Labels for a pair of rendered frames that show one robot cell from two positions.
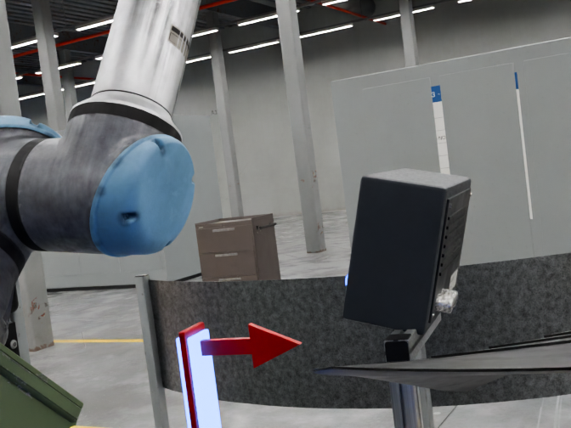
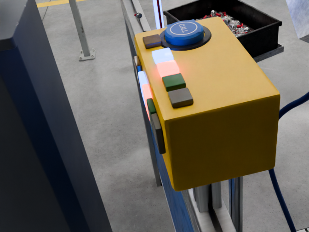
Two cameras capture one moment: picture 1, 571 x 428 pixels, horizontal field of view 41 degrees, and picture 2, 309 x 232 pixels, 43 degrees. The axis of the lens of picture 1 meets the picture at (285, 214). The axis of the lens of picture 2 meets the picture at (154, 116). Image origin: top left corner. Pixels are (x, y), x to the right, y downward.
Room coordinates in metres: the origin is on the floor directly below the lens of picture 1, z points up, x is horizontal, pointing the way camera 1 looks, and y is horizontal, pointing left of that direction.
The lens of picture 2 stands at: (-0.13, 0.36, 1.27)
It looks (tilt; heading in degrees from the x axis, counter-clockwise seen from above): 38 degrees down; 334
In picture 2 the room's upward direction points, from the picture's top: 10 degrees counter-clockwise
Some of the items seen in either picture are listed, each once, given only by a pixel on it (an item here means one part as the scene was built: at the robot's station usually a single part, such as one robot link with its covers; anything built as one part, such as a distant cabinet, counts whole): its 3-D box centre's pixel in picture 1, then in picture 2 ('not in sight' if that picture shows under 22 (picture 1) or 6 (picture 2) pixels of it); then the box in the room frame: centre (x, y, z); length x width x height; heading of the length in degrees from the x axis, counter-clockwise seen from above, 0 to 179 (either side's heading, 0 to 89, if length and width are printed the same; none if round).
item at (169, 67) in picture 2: not in sight; (168, 68); (0.15, 0.21, 1.08); 0.02 x 0.02 x 0.01; 69
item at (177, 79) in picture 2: not in sight; (174, 82); (0.12, 0.22, 1.08); 0.02 x 0.02 x 0.01; 69
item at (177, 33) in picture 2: not in sight; (184, 34); (0.19, 0.16, 1.08); 0.04 x 0.04 x 0.02
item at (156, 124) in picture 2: not in sight; (158, 133); (0.11, 0.25, 1.04); 0.02 x 0.01 x 0.03; 159
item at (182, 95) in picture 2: not in sight; (180, 97); (0.10, 0.22, 1.08); 0.02 x 0.02 x 0.01; 69
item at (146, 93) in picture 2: not in sight; (148, 102); (0.15, 0.23, 1.04); 0.02 x 0.01 x 0.03; 159
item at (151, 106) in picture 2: not in sight; (153, 117); (0.13, 0.24, 1.04); 0.02 x 0.01 x 0.03; 159
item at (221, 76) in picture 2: not in sight; (199, 101); (0.15, 0.18, 1.02); 0.16 x 0.10 x 0.11; 159
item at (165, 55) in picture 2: not in sight; (162, 55); (0.17, 0.20, 1.08); 0.02 x 0.02 x 0.01; 69
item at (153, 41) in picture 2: not in sight; (152, 41); (0.20, 0.19, 1.08); 0.02 x 0.02 x 0.01; 69
